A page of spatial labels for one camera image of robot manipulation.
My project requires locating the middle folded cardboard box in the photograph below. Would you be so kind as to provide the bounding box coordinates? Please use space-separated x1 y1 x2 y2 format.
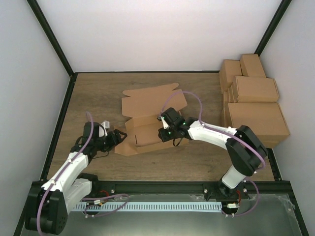
232 76 279 103

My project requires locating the large front cardboard box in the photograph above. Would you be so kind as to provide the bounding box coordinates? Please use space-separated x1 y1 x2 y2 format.
225 103 290 142

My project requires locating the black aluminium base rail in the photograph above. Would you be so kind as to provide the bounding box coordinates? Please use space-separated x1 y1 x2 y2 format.
96 181 222 200

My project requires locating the bottom stacked cardboard box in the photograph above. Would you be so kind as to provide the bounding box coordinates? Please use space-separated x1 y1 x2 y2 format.
261 140 280 149

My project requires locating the black frame post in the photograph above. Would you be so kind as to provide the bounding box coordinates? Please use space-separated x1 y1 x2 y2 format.
27 0 74 77
254 0 292 56

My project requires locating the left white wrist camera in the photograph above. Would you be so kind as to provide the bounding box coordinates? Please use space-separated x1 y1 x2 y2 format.
98 120 110 138

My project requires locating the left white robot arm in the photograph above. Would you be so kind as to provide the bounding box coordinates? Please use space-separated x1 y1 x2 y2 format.
25 121 127 235

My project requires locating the right black frame post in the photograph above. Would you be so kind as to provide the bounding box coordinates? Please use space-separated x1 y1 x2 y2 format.
254 0 292 56

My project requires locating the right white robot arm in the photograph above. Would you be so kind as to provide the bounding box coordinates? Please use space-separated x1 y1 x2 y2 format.
157 108 267 198

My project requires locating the light blue slotted cable duct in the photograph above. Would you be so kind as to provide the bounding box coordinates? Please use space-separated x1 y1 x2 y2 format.
72 202 222 213

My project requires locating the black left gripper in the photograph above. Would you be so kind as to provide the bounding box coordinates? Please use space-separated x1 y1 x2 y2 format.
95 129 128 152

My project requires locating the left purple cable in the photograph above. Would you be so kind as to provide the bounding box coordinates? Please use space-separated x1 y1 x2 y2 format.
36 112 130 233

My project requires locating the rear left cardboard box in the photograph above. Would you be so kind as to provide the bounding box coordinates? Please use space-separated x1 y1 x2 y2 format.
219 59 242 93

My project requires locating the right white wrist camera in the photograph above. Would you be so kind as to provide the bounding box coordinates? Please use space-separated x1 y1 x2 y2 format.
157 116 169 129

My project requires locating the rear right cardboard box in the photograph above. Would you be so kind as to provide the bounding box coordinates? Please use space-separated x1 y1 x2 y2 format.
240 54 266 78

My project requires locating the left black frame post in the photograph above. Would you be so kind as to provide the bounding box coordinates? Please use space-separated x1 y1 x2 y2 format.
27 0 74 77

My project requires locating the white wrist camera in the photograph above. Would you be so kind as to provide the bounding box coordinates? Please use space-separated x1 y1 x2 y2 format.
98 120 110 138
157 116 169 129

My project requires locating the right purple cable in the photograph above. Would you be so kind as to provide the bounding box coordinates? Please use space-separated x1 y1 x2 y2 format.
159 91 266 218

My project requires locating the purple cable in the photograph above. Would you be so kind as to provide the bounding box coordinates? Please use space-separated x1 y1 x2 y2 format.
36 112 130 233
159 91 266 218

